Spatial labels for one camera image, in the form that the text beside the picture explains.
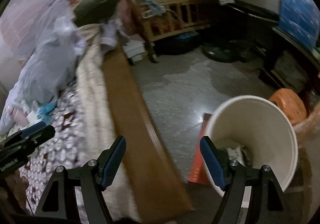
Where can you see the orange plastic stool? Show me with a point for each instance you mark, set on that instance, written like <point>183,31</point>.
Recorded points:
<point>290,104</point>

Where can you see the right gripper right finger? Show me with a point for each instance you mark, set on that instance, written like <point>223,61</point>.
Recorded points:
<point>267,200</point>

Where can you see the wooden bed frame edge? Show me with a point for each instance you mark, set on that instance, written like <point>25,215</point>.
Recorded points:
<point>157,186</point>

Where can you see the cream fleece blanket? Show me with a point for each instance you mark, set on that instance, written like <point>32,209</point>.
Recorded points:
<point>99,122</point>

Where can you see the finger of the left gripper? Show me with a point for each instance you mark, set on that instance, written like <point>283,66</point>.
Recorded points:
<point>24,142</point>

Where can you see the light blue duvet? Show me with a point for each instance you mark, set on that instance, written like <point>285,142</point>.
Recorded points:
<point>54,44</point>

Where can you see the white trash bucket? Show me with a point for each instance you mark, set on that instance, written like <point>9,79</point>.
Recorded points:
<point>260,126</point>

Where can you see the blue storage box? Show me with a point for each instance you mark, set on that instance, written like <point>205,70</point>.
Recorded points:
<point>300,19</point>

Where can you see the pink fleece sleeve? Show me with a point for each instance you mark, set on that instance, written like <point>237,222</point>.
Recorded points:
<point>307,133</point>

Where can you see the red flat board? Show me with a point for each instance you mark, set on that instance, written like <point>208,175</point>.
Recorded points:
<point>198,173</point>

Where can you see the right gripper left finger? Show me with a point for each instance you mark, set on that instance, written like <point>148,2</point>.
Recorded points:
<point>58,201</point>

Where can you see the dark green pillow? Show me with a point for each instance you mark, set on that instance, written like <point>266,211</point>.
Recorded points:
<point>94,11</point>

